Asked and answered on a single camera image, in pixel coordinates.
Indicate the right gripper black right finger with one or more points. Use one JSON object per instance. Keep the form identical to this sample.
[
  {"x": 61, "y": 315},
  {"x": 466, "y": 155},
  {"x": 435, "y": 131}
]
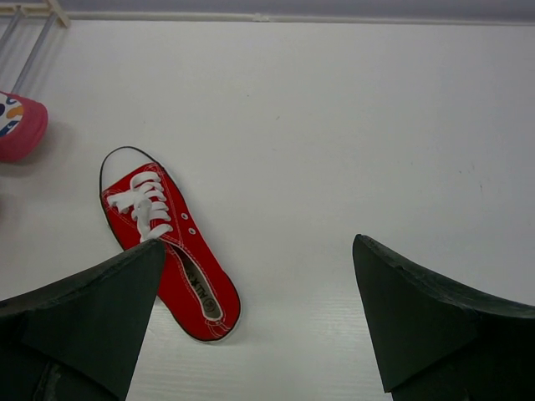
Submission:
[{"x": 437, "y": 339}]

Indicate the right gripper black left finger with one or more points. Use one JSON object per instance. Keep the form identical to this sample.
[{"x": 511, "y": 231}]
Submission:
[{"x": 79, "y": 338}]

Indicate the red canvas sneaker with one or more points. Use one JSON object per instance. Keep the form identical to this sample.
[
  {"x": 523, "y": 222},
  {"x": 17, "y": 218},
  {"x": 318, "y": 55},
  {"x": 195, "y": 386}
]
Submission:
[{"x": 141, "y": 201}]

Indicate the cream shoe shelf with metal rods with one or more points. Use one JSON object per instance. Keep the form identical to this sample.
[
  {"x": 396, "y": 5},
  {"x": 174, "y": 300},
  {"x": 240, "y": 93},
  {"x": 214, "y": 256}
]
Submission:
[{"x": 25, "y": 28}]

